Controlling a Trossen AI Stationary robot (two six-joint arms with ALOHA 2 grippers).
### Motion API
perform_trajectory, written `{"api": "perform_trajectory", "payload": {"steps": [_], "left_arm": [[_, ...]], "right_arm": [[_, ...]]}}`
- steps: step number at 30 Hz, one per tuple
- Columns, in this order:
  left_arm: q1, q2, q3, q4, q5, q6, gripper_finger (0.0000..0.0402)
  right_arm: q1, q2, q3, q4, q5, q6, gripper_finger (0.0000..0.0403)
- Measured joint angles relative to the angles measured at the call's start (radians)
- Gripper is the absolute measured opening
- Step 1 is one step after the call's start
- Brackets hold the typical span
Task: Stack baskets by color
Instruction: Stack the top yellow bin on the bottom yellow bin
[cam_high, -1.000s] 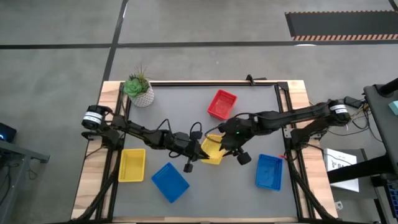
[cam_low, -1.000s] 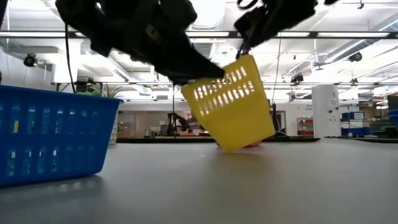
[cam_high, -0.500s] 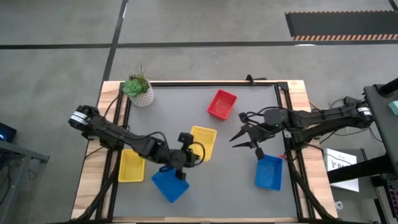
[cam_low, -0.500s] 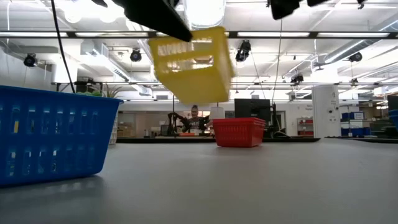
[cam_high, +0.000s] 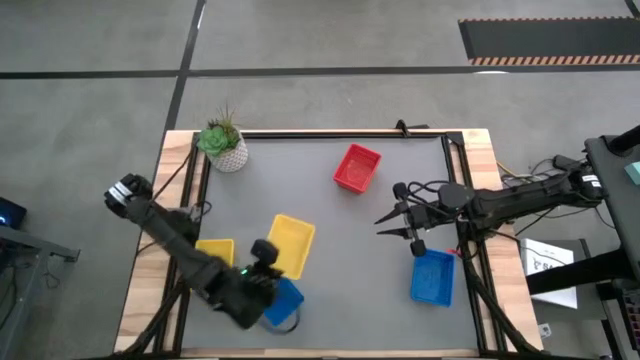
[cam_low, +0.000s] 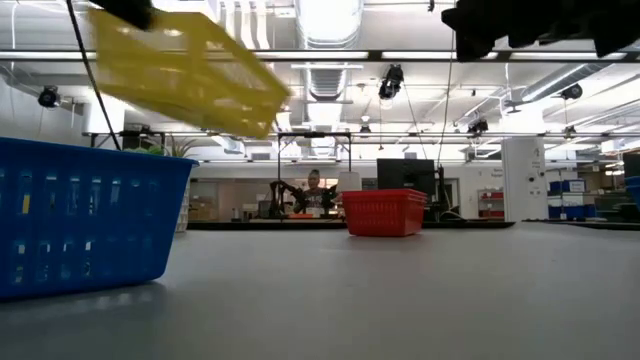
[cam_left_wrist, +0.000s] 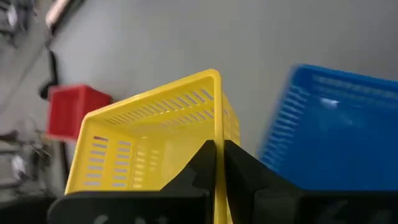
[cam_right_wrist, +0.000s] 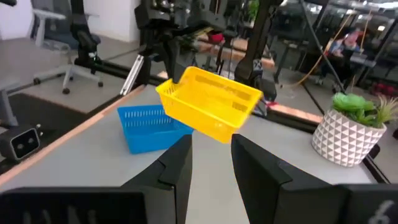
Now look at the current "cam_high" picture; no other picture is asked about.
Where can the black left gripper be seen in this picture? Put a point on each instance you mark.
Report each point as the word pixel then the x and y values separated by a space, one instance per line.
pixel 245 300

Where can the black aluminium table frame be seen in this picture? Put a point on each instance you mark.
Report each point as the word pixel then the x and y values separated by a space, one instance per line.
pixel 325 134

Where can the dark screen with blue light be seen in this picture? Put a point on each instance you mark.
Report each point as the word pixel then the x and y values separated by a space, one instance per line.
pixel 10 212

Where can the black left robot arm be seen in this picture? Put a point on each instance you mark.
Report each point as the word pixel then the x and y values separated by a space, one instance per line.
pixel 165 235

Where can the black table clamp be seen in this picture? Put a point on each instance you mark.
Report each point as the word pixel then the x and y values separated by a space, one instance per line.
pixel 401 127

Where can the black side table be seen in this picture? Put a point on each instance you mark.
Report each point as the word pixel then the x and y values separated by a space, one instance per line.
pixel 615 215

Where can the light wooden table board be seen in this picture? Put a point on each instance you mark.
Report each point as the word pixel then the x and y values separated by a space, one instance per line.
pixel 145 280

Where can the black floor mat orange stripes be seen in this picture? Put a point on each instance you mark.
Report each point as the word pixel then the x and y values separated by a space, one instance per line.
pixel 550 42

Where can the blue slotted plastic basket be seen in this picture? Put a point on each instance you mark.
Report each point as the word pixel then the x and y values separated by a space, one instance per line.
pixel 415 275
pixel 289 302
pixel 432 277

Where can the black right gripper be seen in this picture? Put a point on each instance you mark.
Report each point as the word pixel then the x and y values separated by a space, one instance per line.
pixel 422 217

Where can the yellow slotted plastic basket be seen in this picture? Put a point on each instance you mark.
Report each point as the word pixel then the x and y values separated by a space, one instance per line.
pixel 296 222
pixel 215 248
pixel 292 246

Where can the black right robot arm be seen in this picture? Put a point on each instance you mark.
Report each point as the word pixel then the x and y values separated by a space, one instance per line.
pixel 525 200

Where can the dark storage crate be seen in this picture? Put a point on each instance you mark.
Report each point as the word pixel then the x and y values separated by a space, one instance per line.
pixel 631 315

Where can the red slotted plastic basket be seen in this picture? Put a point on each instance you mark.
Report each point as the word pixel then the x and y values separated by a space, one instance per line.
pixel 357 169
pixel 349 184

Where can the succulent plant in white pot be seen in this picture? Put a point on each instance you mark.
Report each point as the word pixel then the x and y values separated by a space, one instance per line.
pixel 230 157

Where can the white printed cardboard box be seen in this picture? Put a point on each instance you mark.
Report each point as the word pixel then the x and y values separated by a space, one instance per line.
pixel 547 272

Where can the gray metal desk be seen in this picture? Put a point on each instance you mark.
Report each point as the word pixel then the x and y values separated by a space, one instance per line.
pixel 30 280

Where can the teal small object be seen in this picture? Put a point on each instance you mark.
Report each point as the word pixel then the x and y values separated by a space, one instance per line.
pixel 634 172

